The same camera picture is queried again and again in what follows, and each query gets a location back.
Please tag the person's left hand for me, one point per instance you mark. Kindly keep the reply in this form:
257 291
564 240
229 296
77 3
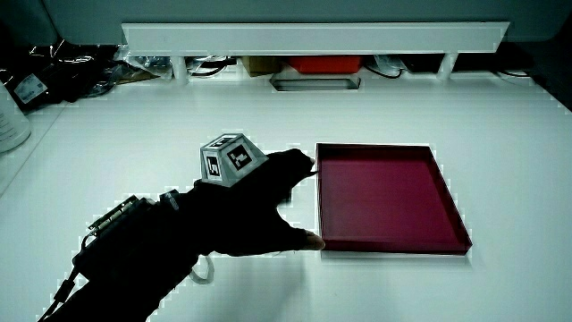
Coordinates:
241 214

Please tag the person's left forearm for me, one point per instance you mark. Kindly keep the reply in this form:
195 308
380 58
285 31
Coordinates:
134 264

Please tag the white desk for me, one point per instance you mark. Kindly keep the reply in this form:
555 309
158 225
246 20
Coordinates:
402 290

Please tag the white desk shelf riser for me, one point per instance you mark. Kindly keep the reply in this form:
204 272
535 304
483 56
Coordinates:
313 39

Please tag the dark red shallow tray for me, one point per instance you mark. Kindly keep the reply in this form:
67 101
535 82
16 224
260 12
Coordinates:
384 201

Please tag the brown cardboard box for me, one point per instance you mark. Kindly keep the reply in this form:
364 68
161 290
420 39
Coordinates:
260 65

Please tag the orange box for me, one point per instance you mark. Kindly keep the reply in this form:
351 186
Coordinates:
325 64

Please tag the clear plastic bag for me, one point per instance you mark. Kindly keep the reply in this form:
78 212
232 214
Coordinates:
389 65
143 65

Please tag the black bag with white label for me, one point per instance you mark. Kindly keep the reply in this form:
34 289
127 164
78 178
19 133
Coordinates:
67 76

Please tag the white plastic container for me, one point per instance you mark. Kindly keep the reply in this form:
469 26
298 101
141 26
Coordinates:
11 125

